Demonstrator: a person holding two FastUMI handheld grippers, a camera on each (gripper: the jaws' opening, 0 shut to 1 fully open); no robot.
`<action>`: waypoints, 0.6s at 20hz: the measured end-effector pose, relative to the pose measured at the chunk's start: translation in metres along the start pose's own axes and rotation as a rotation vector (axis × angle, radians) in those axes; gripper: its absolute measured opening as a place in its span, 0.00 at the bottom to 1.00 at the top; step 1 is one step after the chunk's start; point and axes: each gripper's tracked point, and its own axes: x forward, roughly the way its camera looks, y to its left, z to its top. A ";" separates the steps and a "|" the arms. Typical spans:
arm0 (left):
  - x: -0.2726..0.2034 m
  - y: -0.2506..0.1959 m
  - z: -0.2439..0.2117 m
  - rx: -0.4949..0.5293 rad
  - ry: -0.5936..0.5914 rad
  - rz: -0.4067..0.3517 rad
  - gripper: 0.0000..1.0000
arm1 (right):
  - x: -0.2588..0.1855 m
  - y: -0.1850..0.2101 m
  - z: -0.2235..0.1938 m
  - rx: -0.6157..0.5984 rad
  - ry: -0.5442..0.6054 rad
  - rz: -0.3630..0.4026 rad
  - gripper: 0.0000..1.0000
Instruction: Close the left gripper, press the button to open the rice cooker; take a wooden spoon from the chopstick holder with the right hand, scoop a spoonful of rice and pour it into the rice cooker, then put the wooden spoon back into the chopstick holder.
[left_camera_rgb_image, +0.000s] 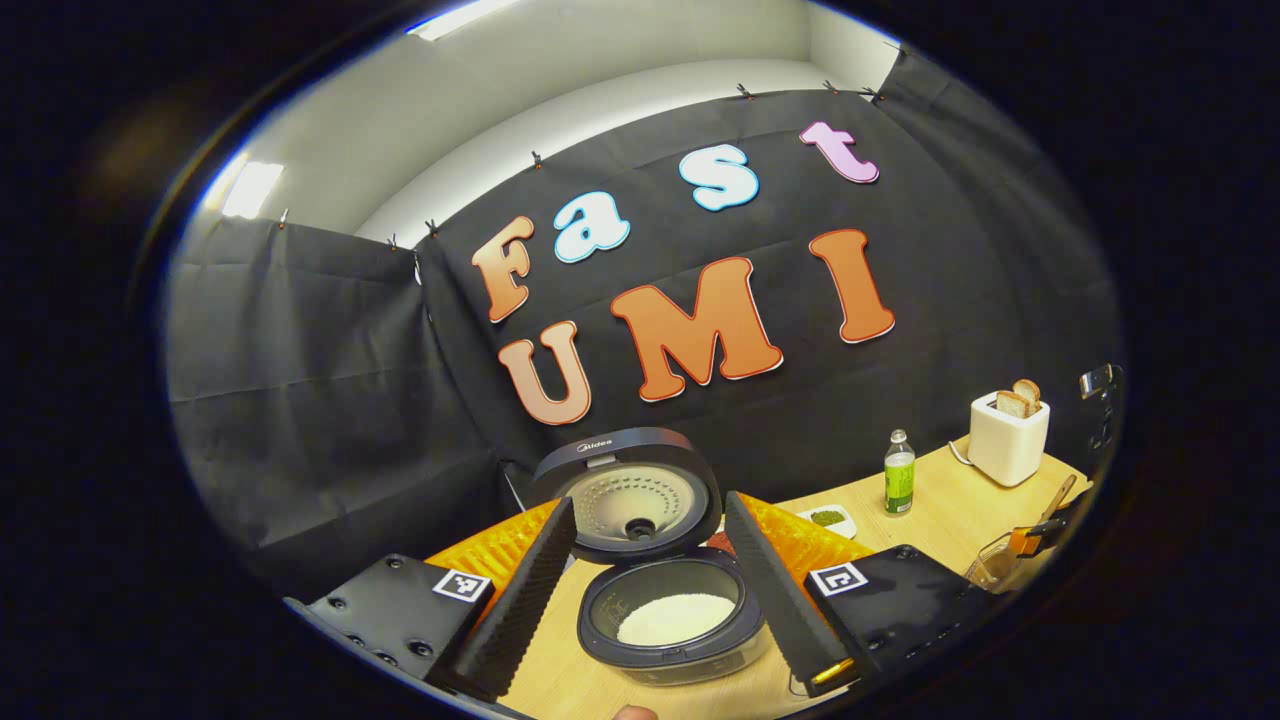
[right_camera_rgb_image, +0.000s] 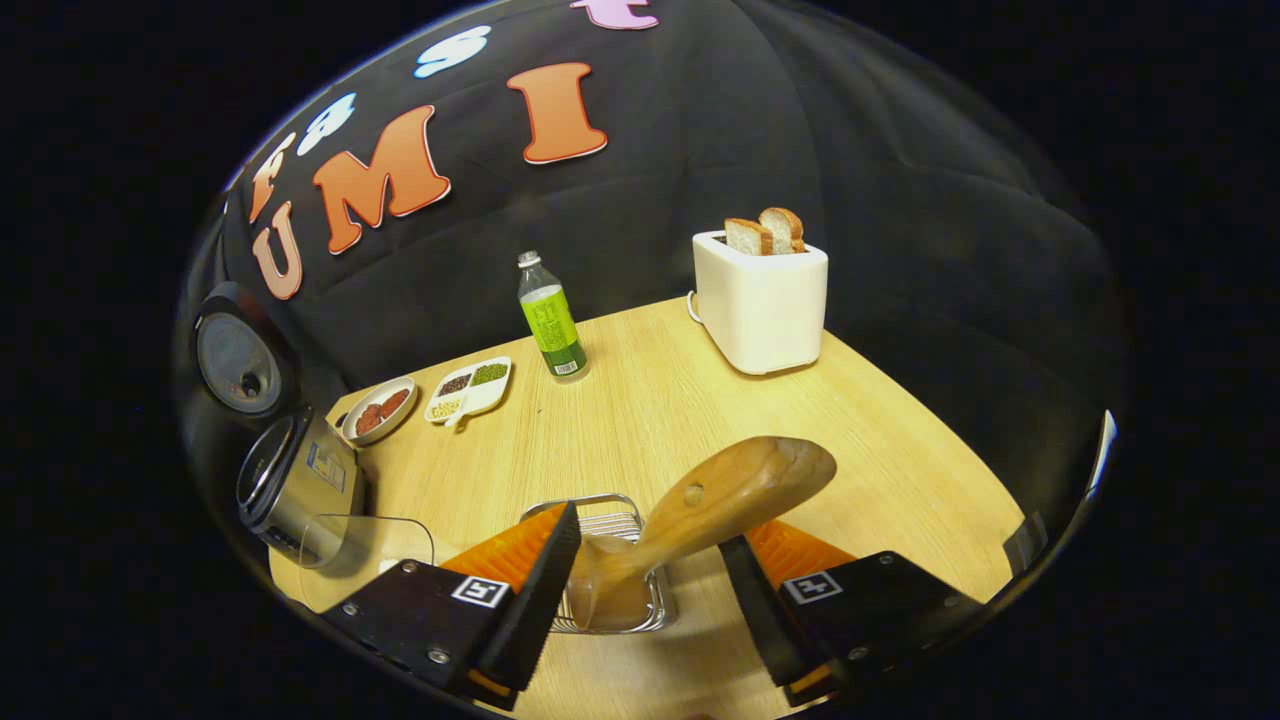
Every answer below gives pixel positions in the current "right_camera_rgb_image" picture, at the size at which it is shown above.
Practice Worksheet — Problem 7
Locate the white toaster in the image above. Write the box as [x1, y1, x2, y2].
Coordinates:
[687, 230, 830, 377]

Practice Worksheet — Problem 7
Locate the white divided dish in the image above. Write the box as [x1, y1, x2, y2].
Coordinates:
[424, 356, 514, 429]

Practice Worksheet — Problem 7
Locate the green label drink bottle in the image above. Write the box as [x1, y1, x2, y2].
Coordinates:
[517, 250, 591, 385]

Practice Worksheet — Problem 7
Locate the wooden spoon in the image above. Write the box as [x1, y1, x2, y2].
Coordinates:
[565, 436, 838, 633]

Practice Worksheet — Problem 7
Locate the pile of red dried fruit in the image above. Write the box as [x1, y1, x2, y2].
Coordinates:
[354, 388, 411, 436]

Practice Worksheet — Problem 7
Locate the metal wire chopstick holder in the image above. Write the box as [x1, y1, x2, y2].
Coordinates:
[518, 493, 669, 636]

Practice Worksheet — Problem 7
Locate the dark grey rice cooker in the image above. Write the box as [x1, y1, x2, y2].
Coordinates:
[190, 282, 369, 569]

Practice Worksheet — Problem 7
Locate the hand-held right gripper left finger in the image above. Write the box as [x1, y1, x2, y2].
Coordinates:
[320, 500, 583, 713]

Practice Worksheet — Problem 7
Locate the clear plastic container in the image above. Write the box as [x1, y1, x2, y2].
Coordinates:
[298, 514, 436, 581]

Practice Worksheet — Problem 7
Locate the white round plate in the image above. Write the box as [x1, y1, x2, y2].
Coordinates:
[340, 376, 419, 447]

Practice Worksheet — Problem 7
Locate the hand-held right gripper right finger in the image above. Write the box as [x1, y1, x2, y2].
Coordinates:
[718, 518, 986, 709]

